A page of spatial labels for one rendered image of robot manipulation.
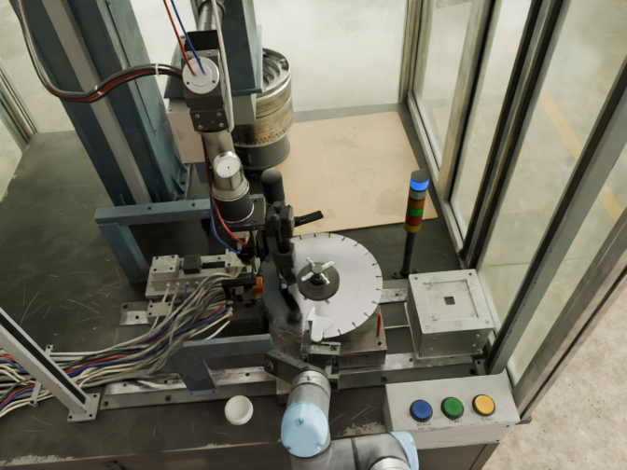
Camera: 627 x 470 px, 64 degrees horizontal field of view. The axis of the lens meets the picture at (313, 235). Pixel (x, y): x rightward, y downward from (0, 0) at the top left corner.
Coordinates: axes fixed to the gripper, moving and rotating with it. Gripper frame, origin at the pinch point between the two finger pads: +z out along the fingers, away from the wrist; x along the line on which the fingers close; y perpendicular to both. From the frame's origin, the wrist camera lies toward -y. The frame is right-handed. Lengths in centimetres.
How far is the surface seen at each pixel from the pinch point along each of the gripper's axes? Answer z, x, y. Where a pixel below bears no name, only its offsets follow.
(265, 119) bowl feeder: 65, 45, -22
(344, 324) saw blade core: 6.9, 0.0, 7.6
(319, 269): 14.0, 11.2, 0.8
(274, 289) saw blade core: 14.8, 5.2, -10.7
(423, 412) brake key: -6.3, -13.9, 25.6
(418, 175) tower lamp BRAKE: 20.5, 34.3, 24.5
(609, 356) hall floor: 97, -53, 118
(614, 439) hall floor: 68, -73, 110
